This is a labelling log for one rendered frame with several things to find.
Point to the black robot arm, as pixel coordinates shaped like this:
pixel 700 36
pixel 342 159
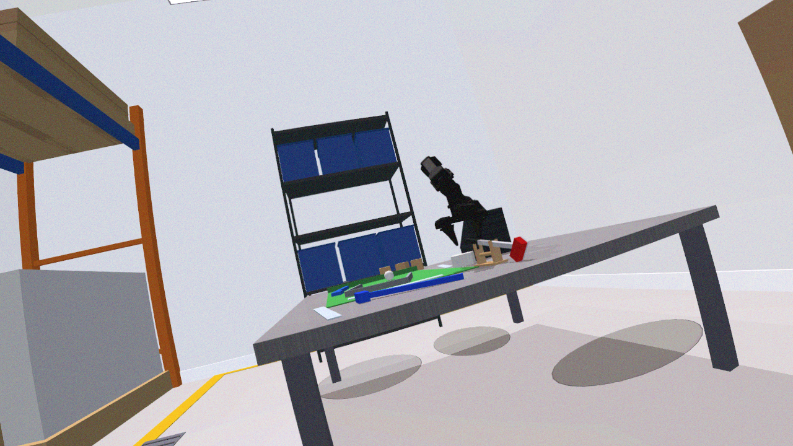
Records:
pixel 441 180

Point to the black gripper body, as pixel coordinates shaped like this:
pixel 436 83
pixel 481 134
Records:
pixel 445 221

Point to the green rectangular mat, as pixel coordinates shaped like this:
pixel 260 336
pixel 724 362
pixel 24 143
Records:
pixel 417 275

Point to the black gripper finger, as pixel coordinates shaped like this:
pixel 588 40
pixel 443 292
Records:
pixel 449 231
pixel 477 225

